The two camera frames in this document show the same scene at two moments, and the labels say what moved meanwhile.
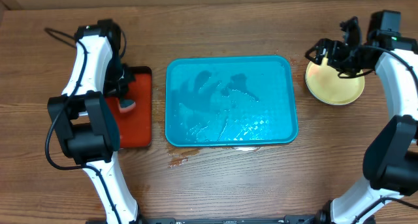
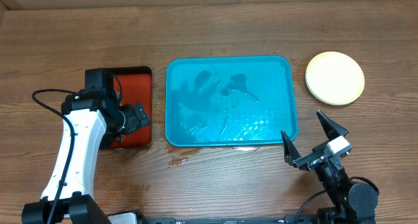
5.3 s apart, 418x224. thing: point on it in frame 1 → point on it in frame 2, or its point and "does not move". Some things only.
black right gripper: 331,54 → 315,159
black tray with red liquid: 135,126 does not move
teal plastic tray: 229,100 does not move
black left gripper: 121,91 → 135,121
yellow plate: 324,84 does not move
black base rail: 233,220 does not move
